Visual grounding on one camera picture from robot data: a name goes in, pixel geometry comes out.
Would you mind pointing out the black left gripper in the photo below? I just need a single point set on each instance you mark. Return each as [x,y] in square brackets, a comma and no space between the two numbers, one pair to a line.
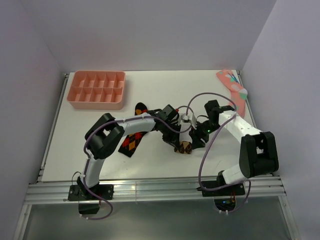
[173,140]

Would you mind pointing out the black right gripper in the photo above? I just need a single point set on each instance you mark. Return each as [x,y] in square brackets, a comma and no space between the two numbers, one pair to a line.
[196,135]

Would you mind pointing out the brown tan argyle sock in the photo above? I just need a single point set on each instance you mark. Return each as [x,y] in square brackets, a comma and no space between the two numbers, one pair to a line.
[184,147]

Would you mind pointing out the red yellow argyle sock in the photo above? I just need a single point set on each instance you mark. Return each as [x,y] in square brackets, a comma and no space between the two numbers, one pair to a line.
[132,141]

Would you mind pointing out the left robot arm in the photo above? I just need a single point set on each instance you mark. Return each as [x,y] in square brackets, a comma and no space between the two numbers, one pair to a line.
[104,136]

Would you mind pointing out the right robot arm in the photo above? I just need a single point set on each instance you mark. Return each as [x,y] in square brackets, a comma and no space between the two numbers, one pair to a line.
[258,151]

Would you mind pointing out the pink patterned sock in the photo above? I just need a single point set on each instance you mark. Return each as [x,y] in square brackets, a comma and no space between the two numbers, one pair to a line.
[238,94]

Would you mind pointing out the pink divided organizer tray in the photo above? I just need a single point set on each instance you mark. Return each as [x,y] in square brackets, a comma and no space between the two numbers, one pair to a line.
[97,90]

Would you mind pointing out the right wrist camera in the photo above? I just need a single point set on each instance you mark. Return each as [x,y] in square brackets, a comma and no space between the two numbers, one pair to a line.
[189,118]

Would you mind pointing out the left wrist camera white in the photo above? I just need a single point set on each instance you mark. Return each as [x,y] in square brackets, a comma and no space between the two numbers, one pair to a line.
[178,119]

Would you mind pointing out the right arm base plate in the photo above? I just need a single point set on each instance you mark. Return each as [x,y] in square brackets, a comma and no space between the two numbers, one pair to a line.
[233,190]

